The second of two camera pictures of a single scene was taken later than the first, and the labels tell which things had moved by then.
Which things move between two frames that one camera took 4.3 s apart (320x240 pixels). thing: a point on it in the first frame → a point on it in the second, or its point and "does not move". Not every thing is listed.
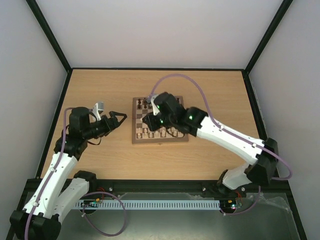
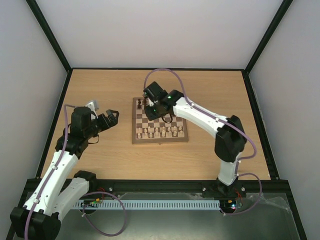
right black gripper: (151, 122) → (149, 93)
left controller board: (90, 203) does not move
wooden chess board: (141, 107) does not move
